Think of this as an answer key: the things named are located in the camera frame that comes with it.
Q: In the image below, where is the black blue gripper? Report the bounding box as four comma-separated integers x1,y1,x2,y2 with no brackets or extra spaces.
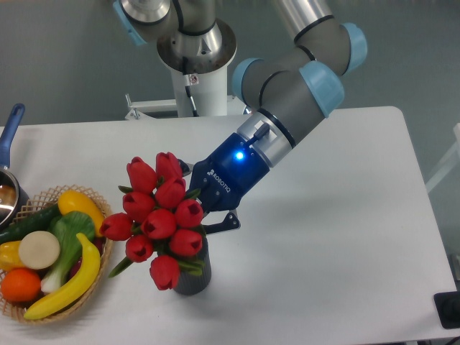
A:
178,133,270,233

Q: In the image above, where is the red tulip bouquet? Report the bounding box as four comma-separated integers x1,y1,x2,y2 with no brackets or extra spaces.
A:
100,152,206,290

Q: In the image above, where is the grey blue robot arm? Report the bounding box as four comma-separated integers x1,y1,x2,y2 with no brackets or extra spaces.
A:
113,1,367,234

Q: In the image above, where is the dark grey ribbed vase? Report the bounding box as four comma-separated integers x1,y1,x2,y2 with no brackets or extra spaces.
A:
169,227,211,295

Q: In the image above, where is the red fruit in basket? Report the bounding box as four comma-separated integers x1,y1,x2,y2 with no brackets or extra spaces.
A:
68,238,105,279

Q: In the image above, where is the yellow banana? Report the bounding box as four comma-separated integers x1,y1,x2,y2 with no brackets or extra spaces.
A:
24,233,101,321

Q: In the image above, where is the yellow lemon squash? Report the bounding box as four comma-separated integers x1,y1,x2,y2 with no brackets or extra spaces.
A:
57,190,105,237

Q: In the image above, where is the green bok choy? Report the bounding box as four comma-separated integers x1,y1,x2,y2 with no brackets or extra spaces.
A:
41,211,95,294

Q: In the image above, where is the woven wicker basket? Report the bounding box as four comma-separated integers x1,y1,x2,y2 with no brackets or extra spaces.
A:
0,184,116,325

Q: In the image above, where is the dark green cucumber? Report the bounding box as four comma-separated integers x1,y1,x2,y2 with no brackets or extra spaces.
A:
1,203,61,244

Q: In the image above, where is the beige round disc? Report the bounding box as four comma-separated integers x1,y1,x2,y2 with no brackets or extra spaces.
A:
18,231,60,270

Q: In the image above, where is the yellow bell pepper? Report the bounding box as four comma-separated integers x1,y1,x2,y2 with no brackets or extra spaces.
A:
0,241,25,272

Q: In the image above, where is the orange fruit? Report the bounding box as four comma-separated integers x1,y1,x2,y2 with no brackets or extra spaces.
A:
1,268,41,303

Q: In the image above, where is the black device at edge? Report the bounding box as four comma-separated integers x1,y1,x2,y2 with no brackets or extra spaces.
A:
433,291,460,329

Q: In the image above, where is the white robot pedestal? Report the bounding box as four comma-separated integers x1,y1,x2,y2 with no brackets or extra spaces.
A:
124,17,252,121

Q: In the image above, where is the blue handled saucepan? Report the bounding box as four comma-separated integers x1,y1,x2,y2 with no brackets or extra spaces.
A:
1,103,29,231

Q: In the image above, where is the white frame at right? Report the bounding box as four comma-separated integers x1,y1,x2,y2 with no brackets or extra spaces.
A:
425,123,459,193

